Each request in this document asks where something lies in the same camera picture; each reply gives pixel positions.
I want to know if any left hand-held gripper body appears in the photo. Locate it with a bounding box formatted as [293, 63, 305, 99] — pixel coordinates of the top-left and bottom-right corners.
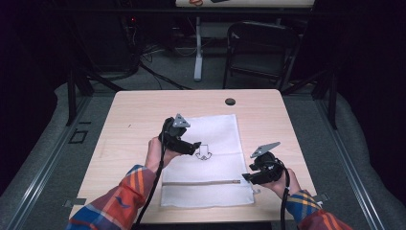
[158, 113, 192, 152]

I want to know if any person's left hand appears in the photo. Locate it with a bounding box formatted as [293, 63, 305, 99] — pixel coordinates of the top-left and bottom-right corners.
[144, 136, 184, 175]

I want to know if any person's right hand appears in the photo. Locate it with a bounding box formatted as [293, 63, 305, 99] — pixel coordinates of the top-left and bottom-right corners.
[259, 167, 303, 201]

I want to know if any hand-held gripper black cable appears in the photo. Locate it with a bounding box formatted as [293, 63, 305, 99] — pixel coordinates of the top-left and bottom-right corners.
[279, 164, 292, 230]
[131, 123, 169, 230]

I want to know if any black horizontal frame bar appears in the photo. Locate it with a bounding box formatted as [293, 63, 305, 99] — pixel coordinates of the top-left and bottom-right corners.
[47, 8, 320, 19]

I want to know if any dark equipment with red light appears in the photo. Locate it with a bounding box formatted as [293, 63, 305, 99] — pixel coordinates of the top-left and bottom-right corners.
[76, 12, 142, 74]

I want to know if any black metal frame post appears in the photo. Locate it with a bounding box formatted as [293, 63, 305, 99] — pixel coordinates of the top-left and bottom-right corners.
[64, 67, 125, 127]
[281, 67, 339, 130]

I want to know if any white metal table leg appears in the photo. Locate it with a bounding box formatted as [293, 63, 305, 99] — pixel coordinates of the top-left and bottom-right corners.
[192, 16, 205, 82]

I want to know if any thick black floor cable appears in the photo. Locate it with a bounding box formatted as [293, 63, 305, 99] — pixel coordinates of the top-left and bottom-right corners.
[137, 59, 193, 91]

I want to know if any left hand-held gripper black cable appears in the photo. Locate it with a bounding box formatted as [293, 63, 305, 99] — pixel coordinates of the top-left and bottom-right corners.
[131, 123, 169, 230]

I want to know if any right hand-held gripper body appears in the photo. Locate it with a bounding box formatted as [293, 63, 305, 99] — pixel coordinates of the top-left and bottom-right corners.
[248, 141, 287, 186]

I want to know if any white mesh zipper bag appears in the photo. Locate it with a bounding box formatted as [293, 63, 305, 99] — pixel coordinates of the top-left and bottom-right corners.
[160, 113, 261, 209]

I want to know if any right hand-held gripper black cable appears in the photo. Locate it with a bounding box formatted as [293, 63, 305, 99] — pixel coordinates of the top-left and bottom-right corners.
[279, 164, 292, 230]

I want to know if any black folding chair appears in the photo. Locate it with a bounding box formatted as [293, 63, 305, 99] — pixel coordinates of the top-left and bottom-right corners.
[222, 20, 303, 92]

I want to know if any thin white floor cable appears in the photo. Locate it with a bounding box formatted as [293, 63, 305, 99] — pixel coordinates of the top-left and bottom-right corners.
[173, 37, 218, 58]

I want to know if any grey metal floor rail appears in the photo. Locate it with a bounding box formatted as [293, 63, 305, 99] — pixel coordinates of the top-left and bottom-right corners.
[314, 95, 388, 230]
[0, 95, 94, 230]

